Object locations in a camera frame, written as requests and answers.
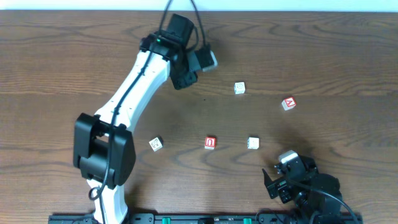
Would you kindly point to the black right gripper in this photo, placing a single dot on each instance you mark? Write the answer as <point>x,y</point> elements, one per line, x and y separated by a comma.
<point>277,186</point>

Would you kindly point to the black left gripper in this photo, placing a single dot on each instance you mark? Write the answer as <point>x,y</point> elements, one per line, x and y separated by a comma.
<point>185,78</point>

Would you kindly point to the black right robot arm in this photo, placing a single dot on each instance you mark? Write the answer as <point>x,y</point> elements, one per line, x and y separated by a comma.
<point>317,196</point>

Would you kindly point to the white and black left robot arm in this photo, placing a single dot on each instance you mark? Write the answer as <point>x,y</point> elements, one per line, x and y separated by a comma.
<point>103,148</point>

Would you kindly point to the white block with red side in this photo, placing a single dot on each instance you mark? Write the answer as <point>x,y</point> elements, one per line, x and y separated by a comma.
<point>253,143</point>

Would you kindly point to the white block with round drawing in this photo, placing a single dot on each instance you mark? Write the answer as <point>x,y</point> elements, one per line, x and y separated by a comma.
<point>239,88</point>

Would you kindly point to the red letter U block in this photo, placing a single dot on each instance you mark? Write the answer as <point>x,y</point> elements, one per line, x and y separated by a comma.
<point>210,143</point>

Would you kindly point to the white block with animal drawing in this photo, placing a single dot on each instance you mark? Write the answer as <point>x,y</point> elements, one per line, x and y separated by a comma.
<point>156,143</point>

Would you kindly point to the red letter A block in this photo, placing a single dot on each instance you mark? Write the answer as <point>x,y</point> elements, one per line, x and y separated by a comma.
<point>288,103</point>

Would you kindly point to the black mounting rail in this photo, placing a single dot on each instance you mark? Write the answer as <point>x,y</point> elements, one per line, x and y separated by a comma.
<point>260,218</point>

